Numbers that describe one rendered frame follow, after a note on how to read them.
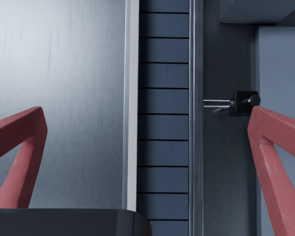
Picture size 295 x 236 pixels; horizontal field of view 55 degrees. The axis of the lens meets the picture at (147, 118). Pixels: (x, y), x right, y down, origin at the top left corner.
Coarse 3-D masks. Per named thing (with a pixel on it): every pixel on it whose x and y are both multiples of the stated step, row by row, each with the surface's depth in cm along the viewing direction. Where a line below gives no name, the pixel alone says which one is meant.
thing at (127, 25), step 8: (128, 0) 43; (128, 8) 43; (128, 16) 43; (128, 24) 43; (128, 32) 43; (128, 40) 43; (128, 48) 43; (128, 56) 43; (128, 64) 42; (128, 72) 42; (128, 80) 42; (128, 88) 42; (128, 96) 42; (128, 104) 42; (128, 112) 42; (128, 120) 42; (184, 192) 45
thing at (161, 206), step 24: (144, 0) 43; (168, 0) 43; (144, 24) 43; (168, 24) 43; (144, 48) 42; (168, 48) 43; (144, 72) 42; (168, 72) 42; (144, 96) 42; (168, 96) 42; (144, 120) 42; (168, 120) 42; (144, 144) 42; (168, 144) 42; (144, 168) 41; (168, 168) 41; (144, 192) 42; (168, 192) 42; (168, 216) 41
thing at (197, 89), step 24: (192, 0) 35; (192, 24) 35; (192, 48) 35; (192, 72) 35; (192, 96) 34; (192, 120) 34; (192, 144) 34; (192, 168) 34; (192, 192) 34; (192, 216) 33
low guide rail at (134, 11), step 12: (132, 0) 39; (132, 12) 39; (132, 24) 39; (132, 36) 39; (132, 48) 39; (132, 60) 39; (132, 72) 39; (132, 84) 39; (132, 96) 38; (132, 108) 38; (132, 120) 38; (132, 132) 38; (132, 144) 38; (132, 156) 38; (132, 168) 38; (132, 180) 38; (132, 192) 38; (132, 204) 38
